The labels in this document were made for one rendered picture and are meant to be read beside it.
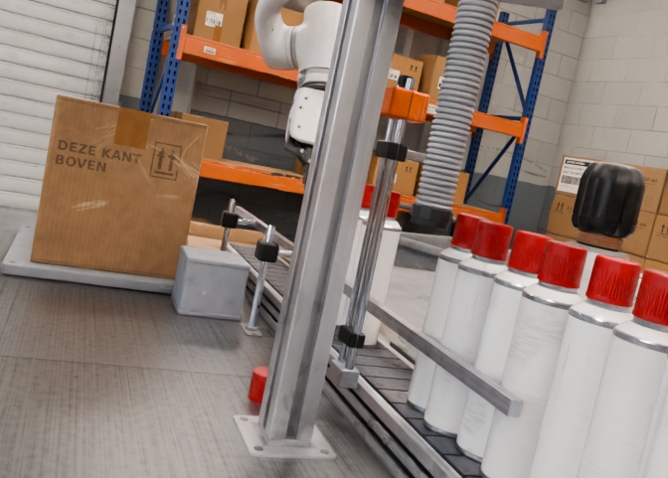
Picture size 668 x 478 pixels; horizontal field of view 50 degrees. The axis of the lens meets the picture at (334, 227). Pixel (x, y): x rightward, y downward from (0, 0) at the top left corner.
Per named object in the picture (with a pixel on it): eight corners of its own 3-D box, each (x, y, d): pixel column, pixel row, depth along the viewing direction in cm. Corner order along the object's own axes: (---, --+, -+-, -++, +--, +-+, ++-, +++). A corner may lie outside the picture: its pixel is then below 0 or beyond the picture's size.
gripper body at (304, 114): (300, 74, 120) (294, 137, 117) (356, 88, 124) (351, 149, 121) (285, 89, 127) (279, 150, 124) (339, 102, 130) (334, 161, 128)
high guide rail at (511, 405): (521, 417, 55) (525, 400, 55) (507, 416, 55) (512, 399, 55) (240, 213, 155) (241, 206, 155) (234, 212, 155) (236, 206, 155)
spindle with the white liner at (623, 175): (612, 395, 95) (669, 173, 91) (557, 390, 91) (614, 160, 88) (570, 371, 103) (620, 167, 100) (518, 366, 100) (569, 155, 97)
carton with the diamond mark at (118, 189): (180, 280, 122) (209, 124, 120) (29, 261, 114) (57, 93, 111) (160, 246, 150) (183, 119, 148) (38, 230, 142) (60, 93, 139)
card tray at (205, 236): (296, 272, 164) (299, 255, 164) (183, 256, 155) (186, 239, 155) (265, 247, 192) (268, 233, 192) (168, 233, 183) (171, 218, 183)
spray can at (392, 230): (382, 351, 93) (416, 196, 91) (345, 347, 91) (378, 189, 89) (367, 338, 98) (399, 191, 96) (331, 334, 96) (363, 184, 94)
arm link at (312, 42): (286, 68, 123) (339, 66, 121) (294, -1, 126) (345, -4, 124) (300, 88, 131) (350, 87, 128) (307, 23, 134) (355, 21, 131)
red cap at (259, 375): (280, 398, 83) (285, 371, 82) (272, 406, 79) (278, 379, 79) (252, 391, 83) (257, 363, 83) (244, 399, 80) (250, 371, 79)
